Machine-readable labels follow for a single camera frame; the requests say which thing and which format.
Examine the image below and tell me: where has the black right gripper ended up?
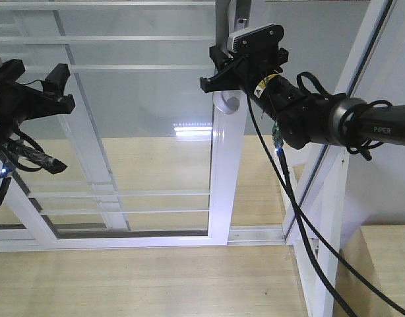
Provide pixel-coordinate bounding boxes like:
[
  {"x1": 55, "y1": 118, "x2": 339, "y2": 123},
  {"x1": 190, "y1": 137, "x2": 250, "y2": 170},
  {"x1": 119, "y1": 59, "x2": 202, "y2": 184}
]
[{"x1": 200, "y1": 45, "x2": 289, "y2": 99}]

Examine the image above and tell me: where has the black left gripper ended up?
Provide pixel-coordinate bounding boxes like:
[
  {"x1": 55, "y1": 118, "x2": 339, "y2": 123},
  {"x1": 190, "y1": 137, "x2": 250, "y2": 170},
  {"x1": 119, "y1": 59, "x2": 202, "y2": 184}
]
[{"x1": 0, "y1": 59, "x2": 75, "y2": 132}]

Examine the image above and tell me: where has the silver door handle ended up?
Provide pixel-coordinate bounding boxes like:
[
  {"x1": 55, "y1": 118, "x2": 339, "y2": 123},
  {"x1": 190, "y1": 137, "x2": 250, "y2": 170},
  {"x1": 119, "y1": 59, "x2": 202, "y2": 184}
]
[{"x1": 213, "y1": 0, "x2": 240, "y2": 114}]

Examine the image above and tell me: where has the white framed transparent sliding door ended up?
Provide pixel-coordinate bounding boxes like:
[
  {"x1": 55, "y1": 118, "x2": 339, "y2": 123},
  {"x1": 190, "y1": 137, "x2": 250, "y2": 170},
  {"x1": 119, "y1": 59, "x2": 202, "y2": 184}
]
[{"x1": 0, "y1": 0, "x2": 253, "y2": 252}]

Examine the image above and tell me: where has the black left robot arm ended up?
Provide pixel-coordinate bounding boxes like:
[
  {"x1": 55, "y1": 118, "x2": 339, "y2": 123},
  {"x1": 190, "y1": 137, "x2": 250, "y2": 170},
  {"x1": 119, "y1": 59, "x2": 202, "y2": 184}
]
[{"x1": 0, "y1": 59, "x2": 75, "y2": 174}]

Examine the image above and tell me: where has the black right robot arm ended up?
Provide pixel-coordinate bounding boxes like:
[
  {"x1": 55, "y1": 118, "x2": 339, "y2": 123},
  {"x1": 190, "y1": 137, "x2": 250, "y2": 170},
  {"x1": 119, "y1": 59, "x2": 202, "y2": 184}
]
[{"x1": 201, "y1": 45, "x2": 405, "y2": 154}]

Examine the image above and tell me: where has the silver door lock plate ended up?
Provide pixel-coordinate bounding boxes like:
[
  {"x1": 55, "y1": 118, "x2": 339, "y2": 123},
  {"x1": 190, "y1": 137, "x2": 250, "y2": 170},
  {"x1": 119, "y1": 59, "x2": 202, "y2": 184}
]
[{"x1": 235, "y1": 0, "x2": 251, "y2": 28}]

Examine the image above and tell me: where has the white diagonal support brace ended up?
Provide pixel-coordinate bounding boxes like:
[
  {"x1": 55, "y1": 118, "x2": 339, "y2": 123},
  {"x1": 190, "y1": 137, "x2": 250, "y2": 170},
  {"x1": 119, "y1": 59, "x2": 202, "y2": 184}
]
[{"x1": 282, "y1": 1, "x2": 395, "y2": 316}]

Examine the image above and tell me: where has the light wooden base platform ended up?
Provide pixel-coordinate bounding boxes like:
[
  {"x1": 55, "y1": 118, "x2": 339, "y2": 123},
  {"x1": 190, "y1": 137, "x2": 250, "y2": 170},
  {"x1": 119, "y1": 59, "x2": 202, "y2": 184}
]
[{"x1": 0, "y1": 136, "x2": 307, "y2": 316}]

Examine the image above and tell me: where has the light wooden box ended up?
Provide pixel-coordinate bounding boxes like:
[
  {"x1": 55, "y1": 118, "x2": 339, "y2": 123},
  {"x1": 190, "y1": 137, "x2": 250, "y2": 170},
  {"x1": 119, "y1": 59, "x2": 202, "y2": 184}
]
[{"x1": 336, "y1": 225, "x2": 405, "y2": 316}]

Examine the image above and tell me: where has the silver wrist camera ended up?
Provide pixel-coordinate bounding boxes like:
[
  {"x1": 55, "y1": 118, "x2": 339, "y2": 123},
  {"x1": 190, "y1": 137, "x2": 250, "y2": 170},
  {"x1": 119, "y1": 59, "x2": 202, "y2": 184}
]
[{"x1": 226, "y1": 24, "x2": 284, "y2": 55}]

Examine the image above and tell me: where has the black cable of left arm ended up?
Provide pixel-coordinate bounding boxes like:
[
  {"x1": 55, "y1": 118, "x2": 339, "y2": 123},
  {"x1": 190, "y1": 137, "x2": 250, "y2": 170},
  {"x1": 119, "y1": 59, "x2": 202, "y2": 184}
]
[{"x1": 0, "y1": 164, "x2": 13, "y2": 217}]

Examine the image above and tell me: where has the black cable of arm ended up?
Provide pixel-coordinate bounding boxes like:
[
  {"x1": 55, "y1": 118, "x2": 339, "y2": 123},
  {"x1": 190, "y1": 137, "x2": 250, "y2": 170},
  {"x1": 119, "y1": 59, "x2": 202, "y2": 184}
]
[
  {"x1": 245, "y1": 92, "x2": 358, "y2": 317},
  {"x1": 0, "y1": 164, "x2": 13, "y2": 217}
]

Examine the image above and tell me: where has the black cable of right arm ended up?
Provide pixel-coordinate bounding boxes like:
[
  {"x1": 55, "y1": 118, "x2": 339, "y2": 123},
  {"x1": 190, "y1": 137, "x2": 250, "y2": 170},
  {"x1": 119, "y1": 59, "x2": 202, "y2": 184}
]
[{"x1": 245, "y1": 92, "x2": 358, "y2": 317}]

